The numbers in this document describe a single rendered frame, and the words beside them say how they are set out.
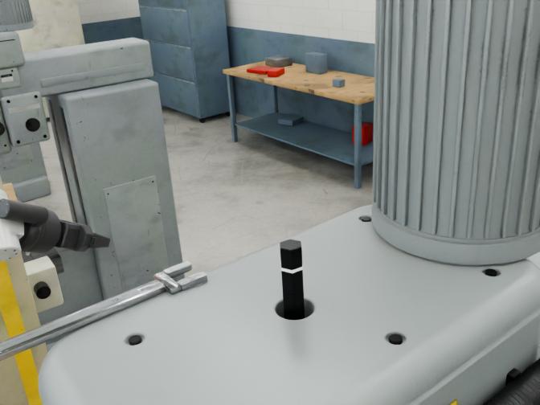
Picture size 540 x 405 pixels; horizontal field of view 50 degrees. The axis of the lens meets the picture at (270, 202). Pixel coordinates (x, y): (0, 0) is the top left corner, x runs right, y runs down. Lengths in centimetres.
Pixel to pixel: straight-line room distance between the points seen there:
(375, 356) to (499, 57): 28
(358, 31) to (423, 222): 574
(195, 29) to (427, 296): 730
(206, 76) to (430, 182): 737
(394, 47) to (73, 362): 41
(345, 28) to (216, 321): 600
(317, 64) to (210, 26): 202
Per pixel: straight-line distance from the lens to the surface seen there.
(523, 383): 62
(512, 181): 59
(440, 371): 52
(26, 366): 255
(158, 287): 59
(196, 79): 783
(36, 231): 115
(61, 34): 898
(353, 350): 50
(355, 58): 638
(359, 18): 629
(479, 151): 58
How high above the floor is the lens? 220
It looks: 24 degrees down
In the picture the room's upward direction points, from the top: 4 degrees counter-clockwise
